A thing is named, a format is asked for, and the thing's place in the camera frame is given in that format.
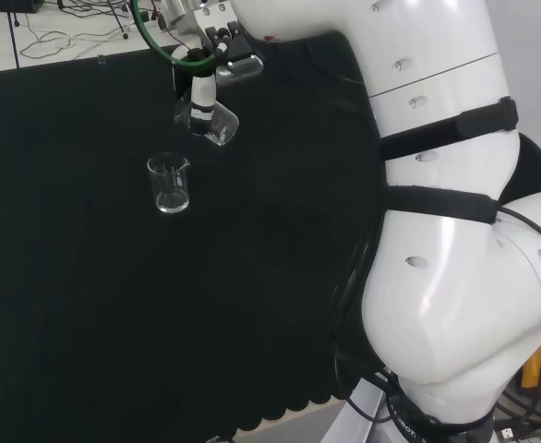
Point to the white power strip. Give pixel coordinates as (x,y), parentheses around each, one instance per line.
(139,20)

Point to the thin black pole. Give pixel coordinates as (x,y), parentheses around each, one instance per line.
(14,37)

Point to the small clear glass beaker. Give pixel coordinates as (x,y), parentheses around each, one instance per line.
(224,124)

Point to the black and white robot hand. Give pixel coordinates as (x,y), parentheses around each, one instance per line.
(236,51)

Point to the black tripod leg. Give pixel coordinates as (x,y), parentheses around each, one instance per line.
(119,20)

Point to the black table cloth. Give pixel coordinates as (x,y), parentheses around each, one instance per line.
(113,300)

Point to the clear glass beaker with spout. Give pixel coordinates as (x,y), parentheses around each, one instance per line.
(169,184)

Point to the black box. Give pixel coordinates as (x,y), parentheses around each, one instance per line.
(12,4)

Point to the small clear clip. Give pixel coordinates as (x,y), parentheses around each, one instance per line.
(100,59)

